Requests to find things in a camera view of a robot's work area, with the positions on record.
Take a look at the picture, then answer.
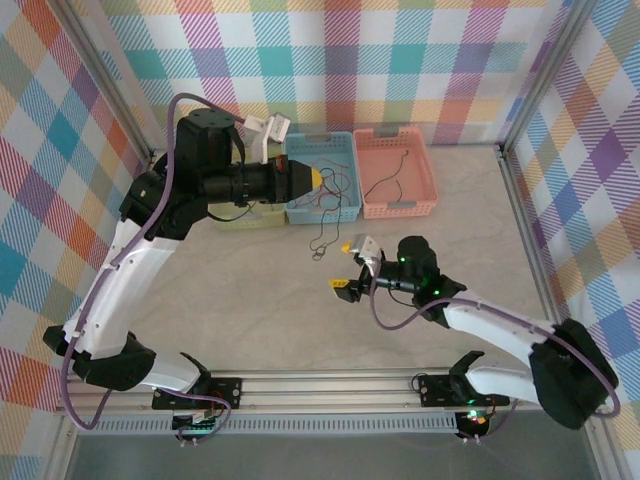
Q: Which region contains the thin black cable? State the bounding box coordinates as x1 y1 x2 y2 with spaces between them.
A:
308 197 345 262
360 148 410 205

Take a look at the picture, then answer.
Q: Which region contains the blue plastic basket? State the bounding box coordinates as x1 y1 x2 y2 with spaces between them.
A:
282 131 362 226

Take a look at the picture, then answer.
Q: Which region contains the green plastic basket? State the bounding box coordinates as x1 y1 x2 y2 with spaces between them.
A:
214 142 287 231

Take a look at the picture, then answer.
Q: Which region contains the pink plastic basket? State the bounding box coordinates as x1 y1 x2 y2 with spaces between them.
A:
351 127 439 221

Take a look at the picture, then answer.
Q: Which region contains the controller circuit board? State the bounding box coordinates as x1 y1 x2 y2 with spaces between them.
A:
457 408 491 436
172 409 221 436

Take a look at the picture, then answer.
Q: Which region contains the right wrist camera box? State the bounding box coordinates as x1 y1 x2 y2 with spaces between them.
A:
351 233 385 274

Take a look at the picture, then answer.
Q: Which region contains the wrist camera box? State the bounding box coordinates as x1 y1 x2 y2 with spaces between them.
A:
351 233 385 274
242 113 291 165

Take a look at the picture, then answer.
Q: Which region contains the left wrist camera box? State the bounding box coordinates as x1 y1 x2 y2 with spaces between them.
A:
242 113 291 165

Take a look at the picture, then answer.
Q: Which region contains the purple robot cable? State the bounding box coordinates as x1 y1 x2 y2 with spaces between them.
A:
60 92 249 445
368 267 622 444

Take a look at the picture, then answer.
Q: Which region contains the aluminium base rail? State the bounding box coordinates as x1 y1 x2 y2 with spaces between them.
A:
53 367 609 415

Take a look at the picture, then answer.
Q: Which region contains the aluminium side rail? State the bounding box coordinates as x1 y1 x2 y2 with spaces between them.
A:
497 142 589 374

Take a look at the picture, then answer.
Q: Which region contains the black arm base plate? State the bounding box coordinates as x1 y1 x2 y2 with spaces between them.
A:
417 373 511 409
152 377 243 411

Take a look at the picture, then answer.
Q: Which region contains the grey slotted cable duct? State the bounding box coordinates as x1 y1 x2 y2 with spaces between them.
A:
79 417 461 435

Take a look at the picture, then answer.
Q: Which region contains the aluminium frame post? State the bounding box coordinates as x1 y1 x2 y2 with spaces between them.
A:
58 0 154 156
499 0 591 151

